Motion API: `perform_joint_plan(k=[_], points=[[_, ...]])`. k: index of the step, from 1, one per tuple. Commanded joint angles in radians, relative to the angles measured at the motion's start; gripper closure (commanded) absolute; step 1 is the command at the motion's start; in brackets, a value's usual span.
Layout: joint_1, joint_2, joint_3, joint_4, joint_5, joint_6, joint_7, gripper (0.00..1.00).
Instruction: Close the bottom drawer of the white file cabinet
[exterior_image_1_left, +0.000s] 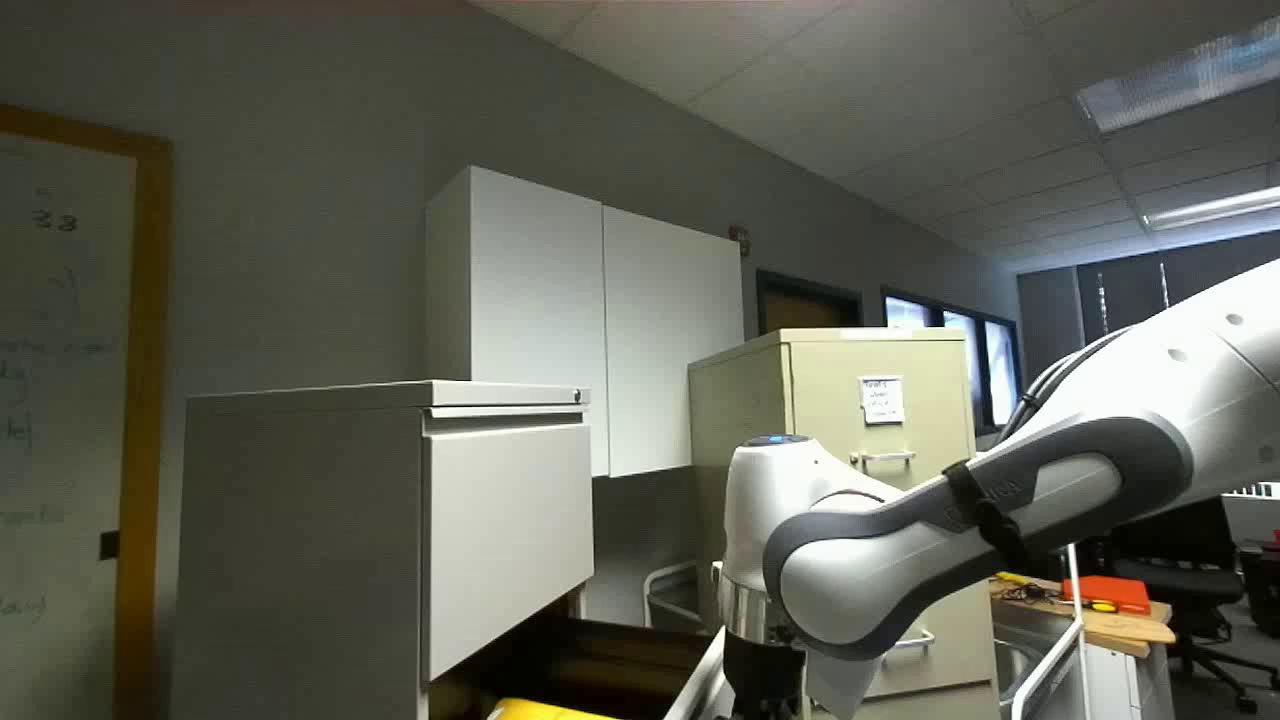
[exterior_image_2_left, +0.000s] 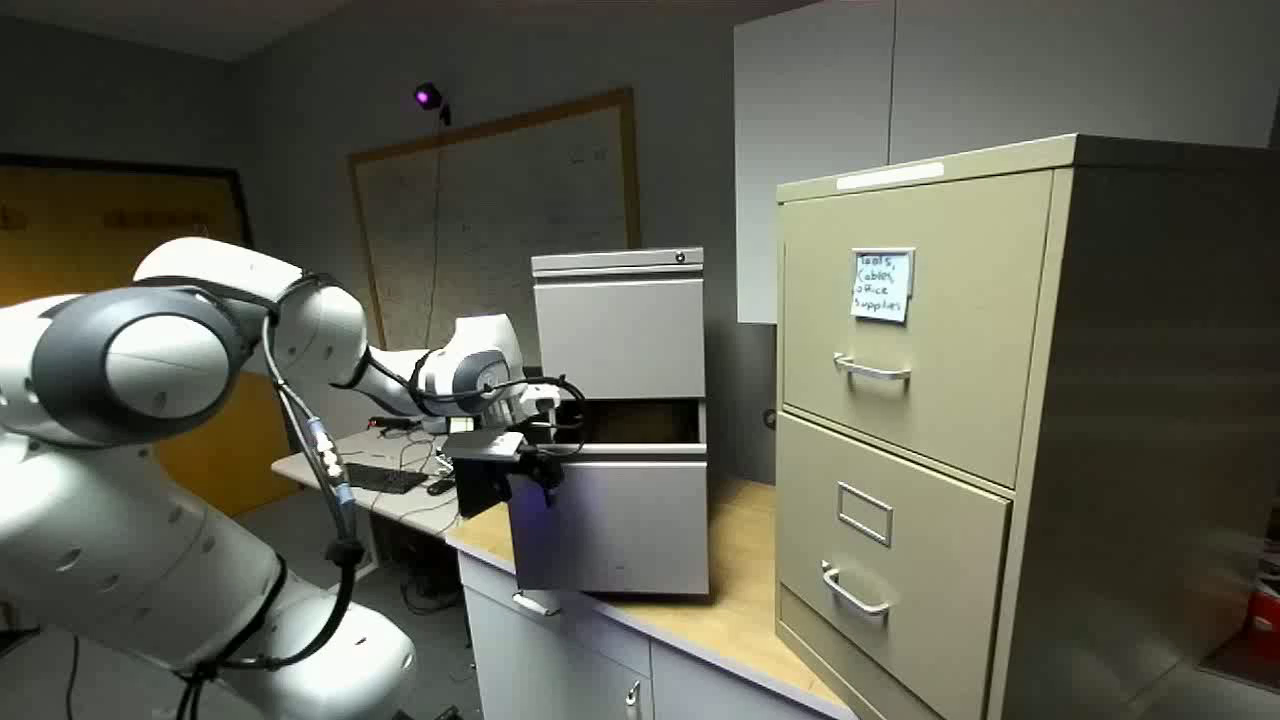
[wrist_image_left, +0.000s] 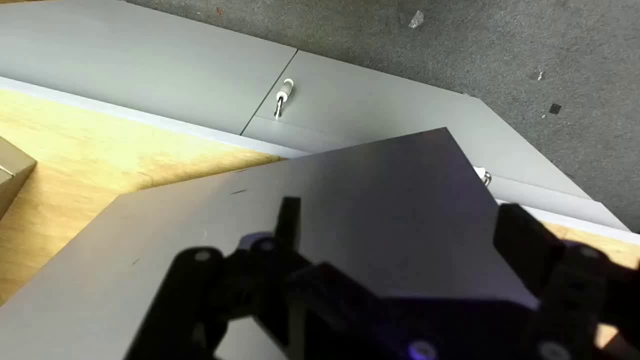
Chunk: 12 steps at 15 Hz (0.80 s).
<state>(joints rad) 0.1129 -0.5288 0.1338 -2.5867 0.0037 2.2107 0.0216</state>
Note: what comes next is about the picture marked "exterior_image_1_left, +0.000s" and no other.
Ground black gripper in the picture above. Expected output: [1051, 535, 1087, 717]
[730, 635, 809, 720]

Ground beige metal file cabinet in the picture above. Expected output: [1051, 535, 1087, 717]
[684, 322, 1002, 704]

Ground white file cabinet shallow drawer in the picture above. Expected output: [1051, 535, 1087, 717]
[419, 376, 598, 685]

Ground white file cabinet body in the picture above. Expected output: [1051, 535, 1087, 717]
[171, 376, 598, 720]

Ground yellow hanging folder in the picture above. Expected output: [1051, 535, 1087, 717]
[483, 693, 615, 720]

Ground white paper note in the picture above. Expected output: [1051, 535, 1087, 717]
[861, 373, 907, 428]

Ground wooden work table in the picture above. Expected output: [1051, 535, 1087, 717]
[989, 566, 1182, 720]

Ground orange box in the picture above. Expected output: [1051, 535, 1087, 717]
[1060, 572, 1156, 617]

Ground tall window pane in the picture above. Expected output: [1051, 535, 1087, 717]
[979, 316, 1024, 433]
[942, 305, 985, 433]

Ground small window pane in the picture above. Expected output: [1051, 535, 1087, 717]
[880, 293, 937, 334]

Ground black office chair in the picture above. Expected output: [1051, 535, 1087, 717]
[1114, 491, 1280, 717]

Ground dark overhead cabinets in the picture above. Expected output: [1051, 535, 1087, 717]
[1017, 228, 1280, 404]

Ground ceiling light strip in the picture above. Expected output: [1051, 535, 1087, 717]
[1139, 180, 1280, 232]

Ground ceiling light panel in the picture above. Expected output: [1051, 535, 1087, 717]
[1071, 15, 1280, 135]

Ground wood framed whiteboard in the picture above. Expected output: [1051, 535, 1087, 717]
[0, 99, 178, 720]

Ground white wire rack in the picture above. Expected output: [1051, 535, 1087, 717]
[641, 555, 730, 633]

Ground black arm strap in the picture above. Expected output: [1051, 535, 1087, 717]
[942, 456, 1033, 566]

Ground white metal frame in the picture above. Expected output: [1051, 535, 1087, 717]
[998, 541, 1087, 720]

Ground dark door frame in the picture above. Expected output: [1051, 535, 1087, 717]
[751, 266, 865, 334]

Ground white wall cabinet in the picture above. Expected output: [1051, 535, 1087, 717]
[419, 162, 750, 480]

